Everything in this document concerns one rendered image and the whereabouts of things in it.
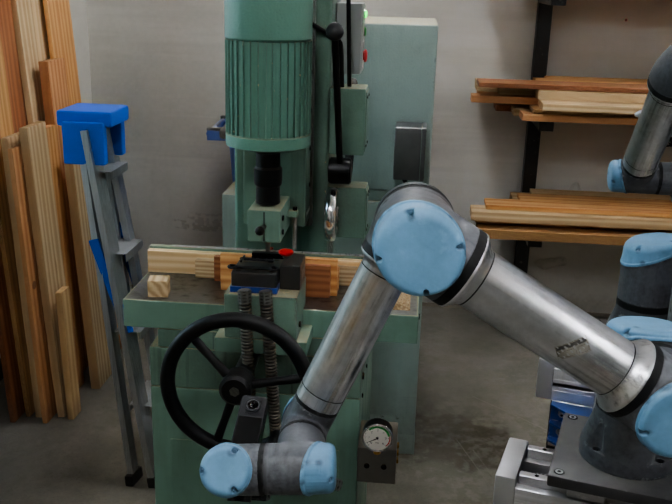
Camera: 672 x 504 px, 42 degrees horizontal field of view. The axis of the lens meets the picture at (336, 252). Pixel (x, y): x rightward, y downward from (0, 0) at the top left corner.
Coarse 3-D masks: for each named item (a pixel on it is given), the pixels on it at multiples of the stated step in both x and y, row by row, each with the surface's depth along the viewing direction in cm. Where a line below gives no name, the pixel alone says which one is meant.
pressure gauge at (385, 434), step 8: (368, 424) 176; (376, 424) 175; (384, 424) 175; (368, 432) 176; (376, 432) 176; (384, 432) 175; (392, 432) 176; (368, 440) 176; (376, 440) 176; (384, 440) 176; (392, 440) 175; (368, 448) 176; (376, 448) 177; (384, 448) 176
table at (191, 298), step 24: (144, 288) 185; (192, 288) 186; (216, 288) 186; (144, 312) 179; (168, 312) 179; (192, 312) 178; (216, 312) 178; (312, 312) 176; (408, 312) 176; (216, 336) 169; (312, 336) 177; (384, 336) 176; (408, 336) 176
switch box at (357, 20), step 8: (336, 8) 201; (344, 8) 200; (352, 8) 200; (360, 8) 200; (336, 16) 201; (344, 16) 201; (352, 16) 200; (360, 16) 200; (344, 24) 201; (352, 24) 201; (360, 24) 201; (344, 32) 202; (352, 32) 202; (360, 32) 201; (344, 40) 202; (352, 40) 202; (360, 40) 202; (344, 48) 203; (352, 48) 203; (360, 48) 202; (344, 56) 203; (352, 56) 203; (360, 56) 203; (344, 64) 204; (352, 64) 204; (360, 64) 204; (344, 72) 204; (352, 72) 204; (360, 72) 204
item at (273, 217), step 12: (252, 204) 187; (288, 204) 193; (252, 216) 183; (264, 216) 183; (276, 216) 183; (252, 228) 184; (276, 228) 183; (252, 240) 185; (264, 240) 184; (276, 240) 184
